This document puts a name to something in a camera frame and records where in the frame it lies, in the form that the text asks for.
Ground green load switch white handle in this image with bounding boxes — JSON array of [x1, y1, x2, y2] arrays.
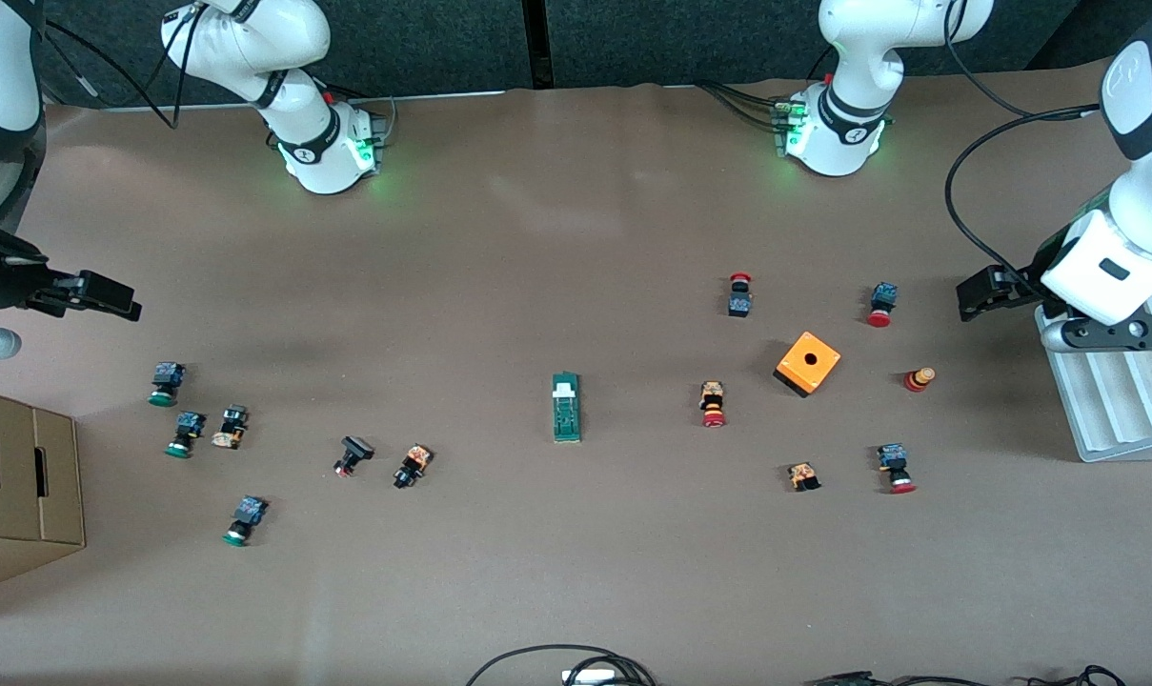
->
[[551, 372, 583, 444]]

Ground green mushroom button blue block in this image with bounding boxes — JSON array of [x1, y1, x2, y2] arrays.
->
[[164, 412, 207, 459], [221, 495, 270, 548], [148, 362, 187, 408]]

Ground grey ribbed tray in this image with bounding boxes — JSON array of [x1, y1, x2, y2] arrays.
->
[[1033, 303, 1152, 465]]

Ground brown cardboard box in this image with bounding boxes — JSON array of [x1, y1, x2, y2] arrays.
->
[[0, 384, 87, 596]]

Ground black flat indicator red terminals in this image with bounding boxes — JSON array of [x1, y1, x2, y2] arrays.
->
[[333, 435, 376, 478]]

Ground brown table cover paper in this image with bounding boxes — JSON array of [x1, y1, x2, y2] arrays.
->
[[0, 52, 1152, 686]]

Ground orange button enclosure box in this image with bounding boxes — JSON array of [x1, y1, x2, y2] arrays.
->
[[774, 331, 841, 398]]

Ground black selector switch orange block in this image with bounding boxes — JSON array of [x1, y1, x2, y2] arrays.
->
[[211, 404, 250, 450], [393, 444, 434, 490]]

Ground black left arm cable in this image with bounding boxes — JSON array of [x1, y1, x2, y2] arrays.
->
[[943, 0, 1105, 282]]

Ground black cable loop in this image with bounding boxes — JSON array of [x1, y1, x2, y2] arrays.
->
[[465, 645, 657, 686]]

